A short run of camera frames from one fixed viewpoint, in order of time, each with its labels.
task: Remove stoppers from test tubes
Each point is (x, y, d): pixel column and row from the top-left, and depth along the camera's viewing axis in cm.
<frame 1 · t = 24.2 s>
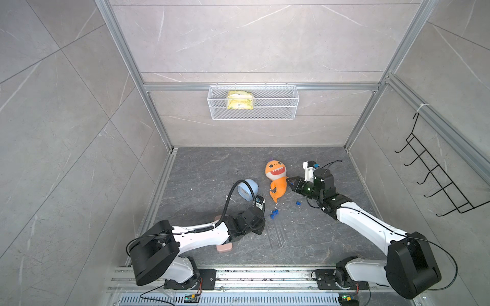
left hand: (264, 216, 83), fingers closed
right hand: (288, 179, 83), fingers closed
orange shark plush toy: (276, 170, 100), point 9 cm above the table
light blue plastic cup: (241, 192, 98), point 4 cm above the table
removed blue stopper: (298, 203, 96), on the table

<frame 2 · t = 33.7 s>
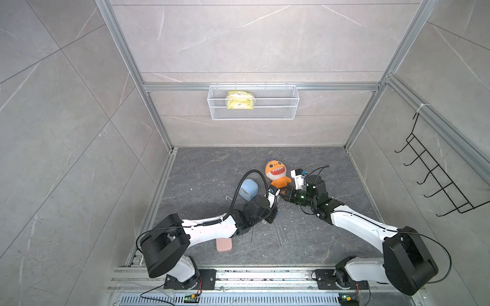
left hand: (278, 201, 81), fingers closed
right hand: (277, 190, 83), fingers closed
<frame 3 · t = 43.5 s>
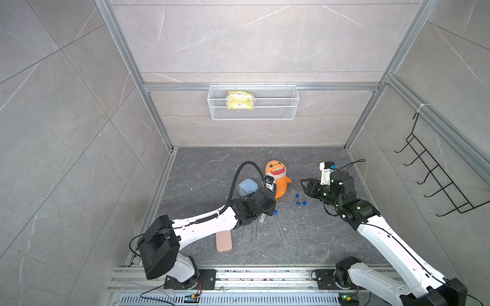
left hand: (274, 196, 79), fingers closed
right hand: (305, 181, 77), fingers open
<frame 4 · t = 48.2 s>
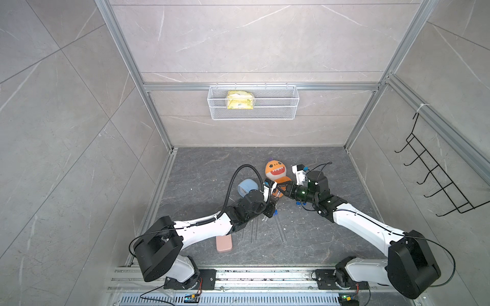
left hand: (278, 195, 79), fingers closed
right hand: (277, 185, 80), fingers closed
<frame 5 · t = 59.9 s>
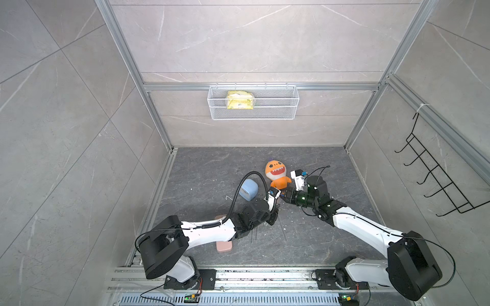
left hand: (280, 202, 79), fingers closed
right hand: (278, 192, 81), fingers closed
